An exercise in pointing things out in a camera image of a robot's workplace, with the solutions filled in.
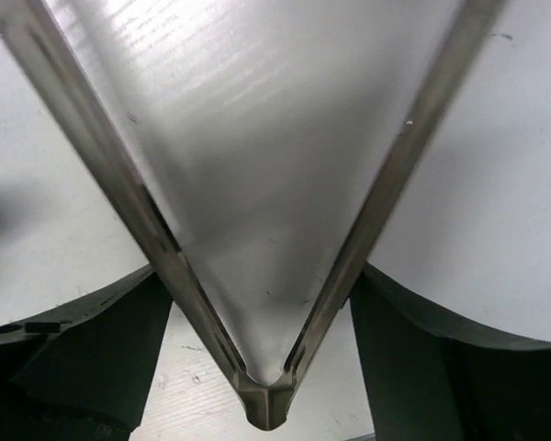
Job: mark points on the metal bread tongs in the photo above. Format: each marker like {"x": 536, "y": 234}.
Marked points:
{"x": 35, "y": 40}

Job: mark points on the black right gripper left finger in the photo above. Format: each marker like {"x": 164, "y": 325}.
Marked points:
{"x": 84, "y": 370}

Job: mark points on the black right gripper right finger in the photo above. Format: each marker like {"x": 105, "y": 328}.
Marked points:
{"x": 432, "y": 374}

